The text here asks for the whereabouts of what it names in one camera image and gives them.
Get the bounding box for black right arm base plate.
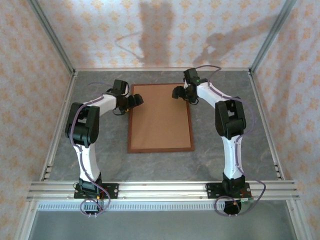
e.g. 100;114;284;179
205;182;252;200

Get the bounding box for grey metal shelf plate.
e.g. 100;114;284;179
26;209;297;240

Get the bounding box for thin aluminium table rail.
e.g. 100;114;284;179
73;66;252;73

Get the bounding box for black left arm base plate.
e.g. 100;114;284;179
73;183;119;200

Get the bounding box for aluminium table side rail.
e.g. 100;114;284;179
248;71;287;181
39;71;78;181

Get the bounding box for brown cardboard backing board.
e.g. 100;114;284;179
129;84;192;150

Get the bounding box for grey slotted cable duct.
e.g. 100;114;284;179
36;201;292;212

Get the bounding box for aluminium frame leg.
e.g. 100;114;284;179
13;200;38;240
286;200;312;240

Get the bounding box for wide aluminium mounting rail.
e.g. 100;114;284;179
26;180;300;202

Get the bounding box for aluminium cage post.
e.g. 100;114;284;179
26;0;77;76
249;0;299;75

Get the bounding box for brown wooden picture frame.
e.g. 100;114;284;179
127;83;195;154

